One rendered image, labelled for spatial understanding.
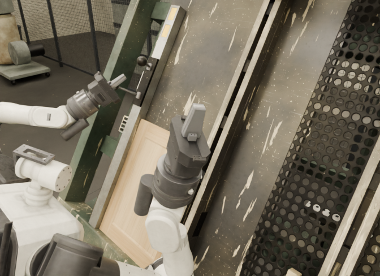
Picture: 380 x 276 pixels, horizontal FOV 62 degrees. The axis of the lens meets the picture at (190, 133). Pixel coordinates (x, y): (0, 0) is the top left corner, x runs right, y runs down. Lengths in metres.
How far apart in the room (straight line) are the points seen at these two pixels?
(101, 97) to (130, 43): 0.43
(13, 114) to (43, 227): 0.52
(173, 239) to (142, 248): 0.57
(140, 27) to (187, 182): 1.03
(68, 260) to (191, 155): 0.32
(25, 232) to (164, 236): 0.29
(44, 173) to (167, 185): 0.32
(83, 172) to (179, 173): 1.02
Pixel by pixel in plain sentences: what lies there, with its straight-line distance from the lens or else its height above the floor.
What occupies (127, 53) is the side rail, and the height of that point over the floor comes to 1.50.
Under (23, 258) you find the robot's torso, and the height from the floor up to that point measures 1.32.
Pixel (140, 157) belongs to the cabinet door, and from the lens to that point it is 1.25.
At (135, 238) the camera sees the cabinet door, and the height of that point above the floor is 0.95.
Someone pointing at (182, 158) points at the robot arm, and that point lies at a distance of 0.52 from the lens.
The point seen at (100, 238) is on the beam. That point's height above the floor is 0.90.
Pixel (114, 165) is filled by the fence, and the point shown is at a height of 1.13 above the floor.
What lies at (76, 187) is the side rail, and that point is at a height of 0.95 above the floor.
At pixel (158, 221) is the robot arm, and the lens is 0.64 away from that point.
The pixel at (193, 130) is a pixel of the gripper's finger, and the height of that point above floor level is 1.60.
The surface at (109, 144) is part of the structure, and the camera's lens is 1.48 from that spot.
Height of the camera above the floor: 1.85
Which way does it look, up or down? 29 degrees down
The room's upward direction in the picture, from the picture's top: straight up
